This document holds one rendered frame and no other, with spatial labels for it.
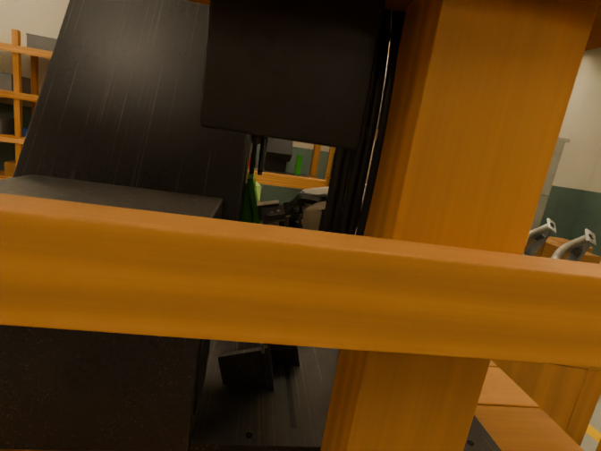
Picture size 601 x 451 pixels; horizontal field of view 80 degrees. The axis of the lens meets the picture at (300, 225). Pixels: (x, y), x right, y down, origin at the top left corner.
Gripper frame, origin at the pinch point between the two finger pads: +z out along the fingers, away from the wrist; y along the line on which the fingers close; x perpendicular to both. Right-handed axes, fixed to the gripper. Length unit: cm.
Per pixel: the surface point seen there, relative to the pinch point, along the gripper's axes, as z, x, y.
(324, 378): -5.4, 25.8, -20.9
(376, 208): -11.0, 15.2, 24.3
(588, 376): -98, 34, -74
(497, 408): -40, 37, -26
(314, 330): -1.8, 27.5, 26.8
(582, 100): -615, -420, -418
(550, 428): -48, 42, -25
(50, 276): 16.9, 21.8, 32.4
